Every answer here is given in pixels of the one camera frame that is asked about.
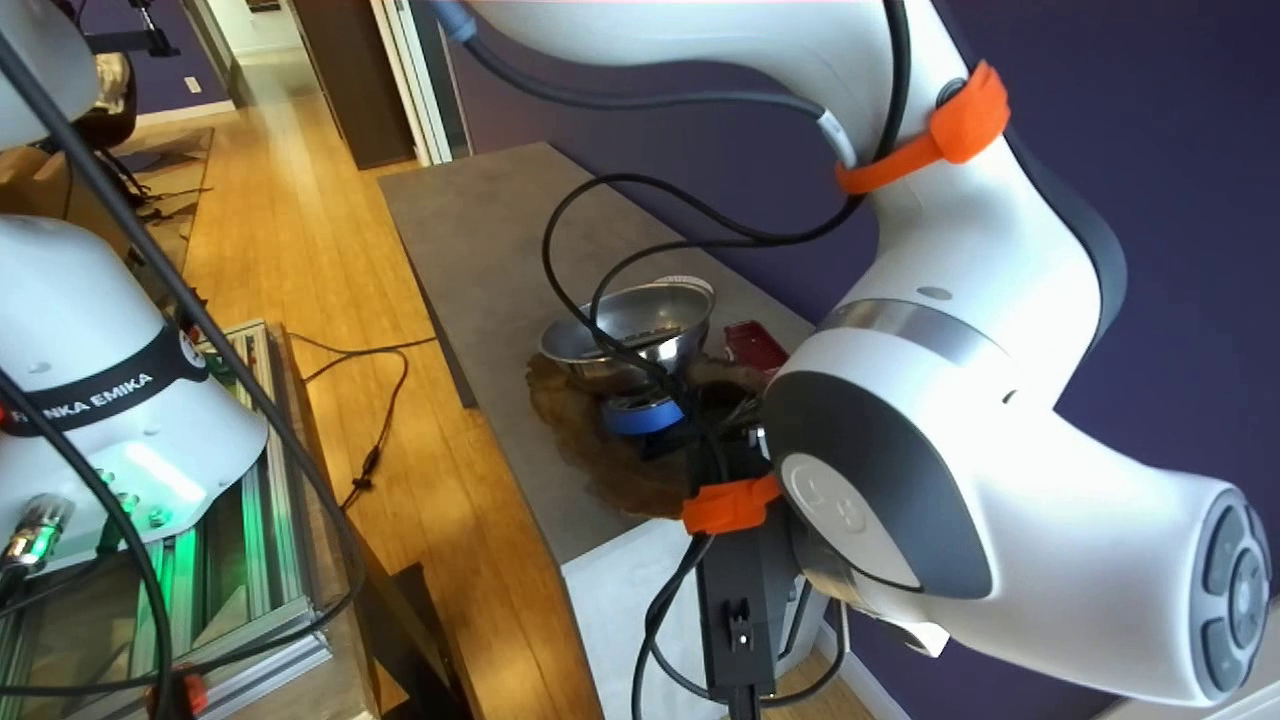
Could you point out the grey concrete cabinet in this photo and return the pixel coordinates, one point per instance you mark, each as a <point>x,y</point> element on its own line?
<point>472,241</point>

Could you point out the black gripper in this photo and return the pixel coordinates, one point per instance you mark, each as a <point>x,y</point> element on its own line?
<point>746,578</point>

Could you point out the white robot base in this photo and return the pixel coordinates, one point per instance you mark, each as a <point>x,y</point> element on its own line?
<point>102,367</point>

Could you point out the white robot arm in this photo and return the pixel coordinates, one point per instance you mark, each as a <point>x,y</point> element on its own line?
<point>918,428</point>

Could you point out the silver metal bowl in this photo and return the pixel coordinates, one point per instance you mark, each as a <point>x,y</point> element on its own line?
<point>633,339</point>

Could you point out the black office chair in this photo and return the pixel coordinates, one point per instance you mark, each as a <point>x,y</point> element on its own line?
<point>113,112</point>

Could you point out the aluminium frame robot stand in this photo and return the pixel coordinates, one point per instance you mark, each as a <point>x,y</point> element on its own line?
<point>249,593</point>

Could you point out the red small box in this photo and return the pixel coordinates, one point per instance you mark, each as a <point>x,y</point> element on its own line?
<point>752,345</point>

